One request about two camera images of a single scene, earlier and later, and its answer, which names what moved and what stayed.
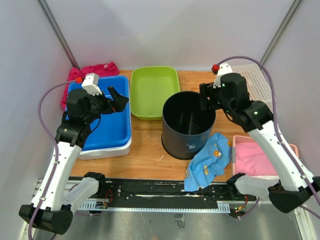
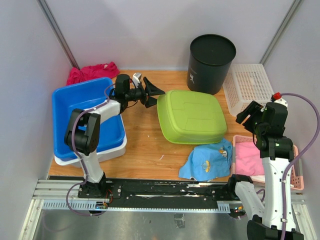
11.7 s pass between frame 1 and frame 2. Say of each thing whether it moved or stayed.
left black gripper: moved
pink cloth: stayed
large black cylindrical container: moved
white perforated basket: stayed
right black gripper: moved
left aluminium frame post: stayed
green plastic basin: moved
